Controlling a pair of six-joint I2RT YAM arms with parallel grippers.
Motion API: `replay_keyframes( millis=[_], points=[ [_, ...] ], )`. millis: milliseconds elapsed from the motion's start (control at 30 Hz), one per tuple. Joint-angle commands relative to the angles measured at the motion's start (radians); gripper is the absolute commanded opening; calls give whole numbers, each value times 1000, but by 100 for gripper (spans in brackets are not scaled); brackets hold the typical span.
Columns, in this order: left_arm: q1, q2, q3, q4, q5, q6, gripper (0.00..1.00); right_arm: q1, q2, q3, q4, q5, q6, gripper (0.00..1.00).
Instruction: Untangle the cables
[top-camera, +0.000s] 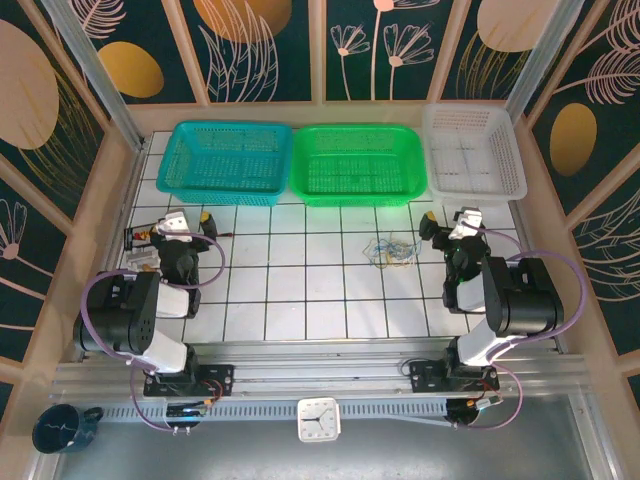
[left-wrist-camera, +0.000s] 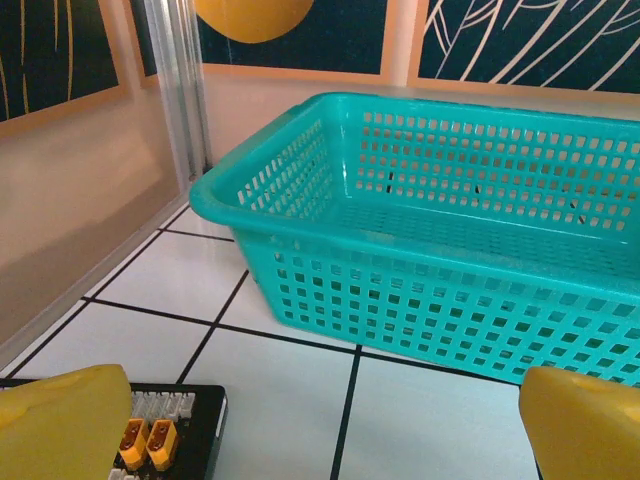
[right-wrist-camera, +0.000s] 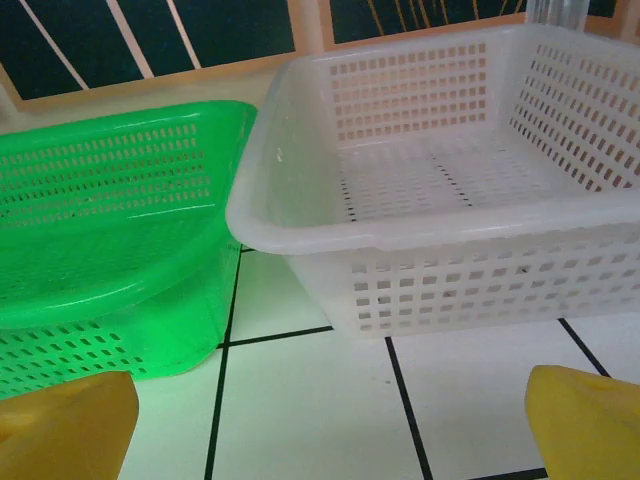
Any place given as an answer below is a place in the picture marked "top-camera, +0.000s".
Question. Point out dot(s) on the green plastic basket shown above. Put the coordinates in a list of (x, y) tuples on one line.
[(357, 165)]

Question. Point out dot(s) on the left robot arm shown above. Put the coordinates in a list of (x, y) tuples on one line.
[(115, 320)]

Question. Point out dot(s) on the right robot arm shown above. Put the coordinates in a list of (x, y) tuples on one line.
[(530, 305)]

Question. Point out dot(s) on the clear plastic block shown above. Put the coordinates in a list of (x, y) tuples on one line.
[(140, 259)]

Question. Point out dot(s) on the black connector board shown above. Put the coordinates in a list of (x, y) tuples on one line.
[(134, 237)]

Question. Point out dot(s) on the teal plastic basket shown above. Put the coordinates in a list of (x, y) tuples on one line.
[(225, 160)]

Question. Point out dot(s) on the white plastic basket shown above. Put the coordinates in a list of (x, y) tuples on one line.
[(470, 150)]

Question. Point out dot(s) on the black controller board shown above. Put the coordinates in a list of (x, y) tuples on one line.
[(185, 412), (465, 412)]

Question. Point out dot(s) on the dark blue mug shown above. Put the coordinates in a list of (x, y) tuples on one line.
[(57, 430)]

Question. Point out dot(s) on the white square clock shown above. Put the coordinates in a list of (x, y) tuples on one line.
[(319, 420)]

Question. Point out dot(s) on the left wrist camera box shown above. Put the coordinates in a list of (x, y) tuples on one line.
[(172, 223)]

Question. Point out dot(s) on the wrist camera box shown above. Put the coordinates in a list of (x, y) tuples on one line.
[(467, 222), (172, 223)]

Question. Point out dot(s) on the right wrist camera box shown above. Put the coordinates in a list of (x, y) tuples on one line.
[(467, 222)]

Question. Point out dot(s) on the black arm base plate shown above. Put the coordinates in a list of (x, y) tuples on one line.
[(422, 377), (222, 377)]

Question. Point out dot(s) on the aluminium corner post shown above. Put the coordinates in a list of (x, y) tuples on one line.
[(545, 55), (100, 85)]

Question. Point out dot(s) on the aluminium rail frame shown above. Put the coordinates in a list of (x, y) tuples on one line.
[(325, 372)]

